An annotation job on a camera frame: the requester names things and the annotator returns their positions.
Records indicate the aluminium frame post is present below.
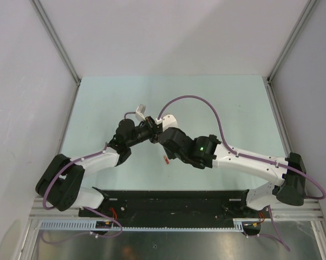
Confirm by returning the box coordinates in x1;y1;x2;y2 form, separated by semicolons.
266;0;320;83
29;0;81;86

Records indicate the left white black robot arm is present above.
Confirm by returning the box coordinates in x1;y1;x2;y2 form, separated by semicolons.
35;116;164;217

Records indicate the right aluminium frame post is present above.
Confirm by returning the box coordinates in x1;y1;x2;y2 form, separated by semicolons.
266;0;320;83

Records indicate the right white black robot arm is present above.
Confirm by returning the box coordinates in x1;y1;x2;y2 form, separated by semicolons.
158;127;305;217

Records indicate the left aluminium frame post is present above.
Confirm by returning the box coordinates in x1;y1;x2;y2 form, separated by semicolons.
29;0;81;86

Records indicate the purple cable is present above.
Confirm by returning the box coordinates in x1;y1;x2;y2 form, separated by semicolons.
41;111;136;243
157;95;326;252

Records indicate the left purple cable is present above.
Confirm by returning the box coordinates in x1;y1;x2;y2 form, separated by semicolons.
41;111;136;243

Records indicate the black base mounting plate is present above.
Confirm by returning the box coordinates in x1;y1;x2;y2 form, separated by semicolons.
95;190;269;220

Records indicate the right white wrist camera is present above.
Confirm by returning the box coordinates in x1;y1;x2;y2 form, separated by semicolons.
155;114;178;132

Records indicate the grey slotted cable duct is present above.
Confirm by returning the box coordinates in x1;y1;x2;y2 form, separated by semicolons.
35;218;261;233

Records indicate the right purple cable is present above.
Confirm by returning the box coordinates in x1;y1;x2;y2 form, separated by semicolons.
157;95;326;252

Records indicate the red battery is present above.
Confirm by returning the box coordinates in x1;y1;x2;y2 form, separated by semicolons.
164;155;169;165

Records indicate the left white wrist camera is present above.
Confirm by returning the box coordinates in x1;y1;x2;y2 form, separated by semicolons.
135;104;146;121

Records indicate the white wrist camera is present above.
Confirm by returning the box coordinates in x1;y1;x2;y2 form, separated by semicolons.
135;104;146;121
155;114;178;132

